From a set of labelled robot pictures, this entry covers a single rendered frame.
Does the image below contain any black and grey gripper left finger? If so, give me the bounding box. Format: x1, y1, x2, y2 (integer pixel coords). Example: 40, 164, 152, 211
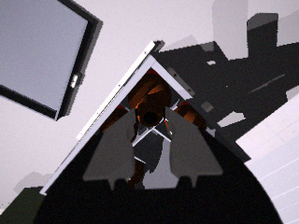
33, 108, 137, 224

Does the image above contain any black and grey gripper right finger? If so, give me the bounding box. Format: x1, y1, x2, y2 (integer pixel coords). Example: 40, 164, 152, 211
163, 106, 284, 224

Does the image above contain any black plastic bottle crate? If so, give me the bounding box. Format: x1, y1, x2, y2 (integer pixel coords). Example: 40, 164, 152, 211
39, 55, 251, 195

